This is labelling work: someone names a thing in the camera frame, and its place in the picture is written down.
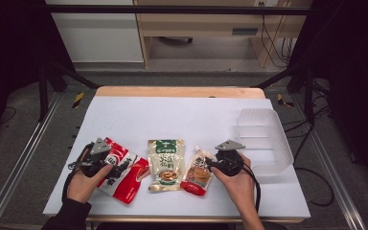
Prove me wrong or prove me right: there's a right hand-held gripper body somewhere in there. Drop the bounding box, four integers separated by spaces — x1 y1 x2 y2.
215 139 246 177

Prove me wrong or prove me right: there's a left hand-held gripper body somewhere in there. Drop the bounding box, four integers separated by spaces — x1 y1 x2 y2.
68 137 116 178

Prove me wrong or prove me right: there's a red and white food packet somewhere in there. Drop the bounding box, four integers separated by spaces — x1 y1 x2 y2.
96 137 151 205

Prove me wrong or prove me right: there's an orange and red food packet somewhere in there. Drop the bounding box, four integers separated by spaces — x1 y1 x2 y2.
179 146 217 197

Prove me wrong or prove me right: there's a clear plastic container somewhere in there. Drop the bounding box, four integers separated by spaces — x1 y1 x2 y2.
234 107 295 177

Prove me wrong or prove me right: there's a green and cream food packet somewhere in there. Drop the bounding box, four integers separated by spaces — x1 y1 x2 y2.
147 139 187 193

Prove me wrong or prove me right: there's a person's right hand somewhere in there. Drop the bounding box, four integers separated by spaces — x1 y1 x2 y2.
210 151 258 212

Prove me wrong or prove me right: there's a person's left hand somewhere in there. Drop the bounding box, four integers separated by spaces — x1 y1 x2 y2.
66 163 113 205

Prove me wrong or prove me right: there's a white table cover sheet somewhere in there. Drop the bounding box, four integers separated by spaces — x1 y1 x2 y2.
42 95 311 219

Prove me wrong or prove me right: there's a yellow and black tape strip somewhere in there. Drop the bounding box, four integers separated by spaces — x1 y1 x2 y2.
276 93 296 109
71 91 86 110

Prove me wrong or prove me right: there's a white cabinet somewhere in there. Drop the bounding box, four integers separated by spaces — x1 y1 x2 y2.
46 0 145 63

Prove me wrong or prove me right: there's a light wooden desk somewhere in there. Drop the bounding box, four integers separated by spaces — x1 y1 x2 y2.
133 0 314 69

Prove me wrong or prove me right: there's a black curtain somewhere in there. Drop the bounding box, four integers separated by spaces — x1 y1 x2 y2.
0 0 75 151
287 0 368 196

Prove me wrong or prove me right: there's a left hand-held gripper cable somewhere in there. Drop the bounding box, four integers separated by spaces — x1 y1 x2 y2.
61 143 94 203

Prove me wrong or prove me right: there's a thin black floor cable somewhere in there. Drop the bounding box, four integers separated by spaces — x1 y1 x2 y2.
0 105 18 126

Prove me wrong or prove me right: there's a bundle of hanging black cables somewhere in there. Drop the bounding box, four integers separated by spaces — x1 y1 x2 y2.
260 1 297 69

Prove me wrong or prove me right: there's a black horizontal frame bar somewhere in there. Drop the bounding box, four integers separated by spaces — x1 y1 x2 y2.
44 4 314 16

